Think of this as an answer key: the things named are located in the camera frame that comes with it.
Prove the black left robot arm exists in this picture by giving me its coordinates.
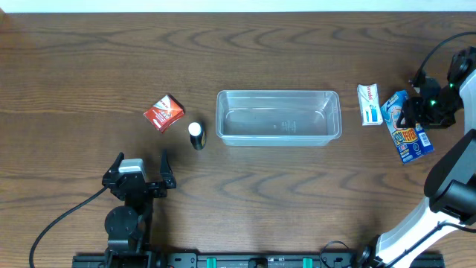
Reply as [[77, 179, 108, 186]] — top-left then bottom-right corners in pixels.
[[102, 151, 176, 254]]

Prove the clear plastic container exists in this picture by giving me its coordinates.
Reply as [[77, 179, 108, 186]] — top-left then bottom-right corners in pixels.
[[216, 90, 342, 147]]

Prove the black bottle white cap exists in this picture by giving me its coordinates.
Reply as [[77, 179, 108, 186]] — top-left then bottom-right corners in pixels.
[[188, 121, 206, 150]]

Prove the white small carton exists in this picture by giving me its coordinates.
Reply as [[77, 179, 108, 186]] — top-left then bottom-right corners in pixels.
[[357, 83, 383, 126]]

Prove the blue fever patch box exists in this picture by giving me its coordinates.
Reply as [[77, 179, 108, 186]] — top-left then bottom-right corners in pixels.
[[380, 90, 434, 164]]

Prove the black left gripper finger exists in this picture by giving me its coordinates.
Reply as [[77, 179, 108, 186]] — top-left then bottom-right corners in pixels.
[[110, 152, 124, 172], [160, 150, 173, 182]]

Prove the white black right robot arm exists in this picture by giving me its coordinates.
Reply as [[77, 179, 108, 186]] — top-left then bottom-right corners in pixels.
[[356, 47, 475, 267]]

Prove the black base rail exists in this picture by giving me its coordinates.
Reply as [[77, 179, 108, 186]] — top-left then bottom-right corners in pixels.
[[72, 252, 446, 268]]

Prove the red packet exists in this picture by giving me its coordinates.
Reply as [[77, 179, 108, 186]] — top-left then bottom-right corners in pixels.
[[143, 95, 185, 133]]

